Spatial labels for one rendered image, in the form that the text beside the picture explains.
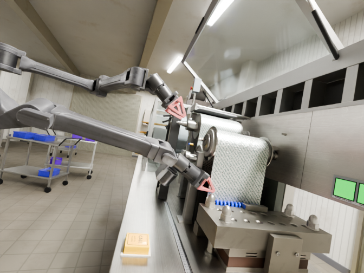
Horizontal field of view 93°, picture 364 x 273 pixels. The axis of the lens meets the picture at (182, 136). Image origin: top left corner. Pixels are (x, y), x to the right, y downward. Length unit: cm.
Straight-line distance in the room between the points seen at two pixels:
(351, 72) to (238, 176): 51
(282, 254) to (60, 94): 965
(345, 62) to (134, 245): 88
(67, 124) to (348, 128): 83
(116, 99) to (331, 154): 908
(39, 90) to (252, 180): 976
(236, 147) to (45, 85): 966
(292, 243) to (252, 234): 12
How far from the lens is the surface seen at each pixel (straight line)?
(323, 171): 76
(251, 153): 77
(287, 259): 67
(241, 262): 64
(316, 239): 75
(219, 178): 71
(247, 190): 79
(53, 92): 989
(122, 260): 58
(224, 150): 70
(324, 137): 77
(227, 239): 56
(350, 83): 79
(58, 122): 57
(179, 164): 63
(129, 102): 938
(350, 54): 84
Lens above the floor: 123
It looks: 2 degrees up
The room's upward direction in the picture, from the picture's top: 10 degrees clockwise
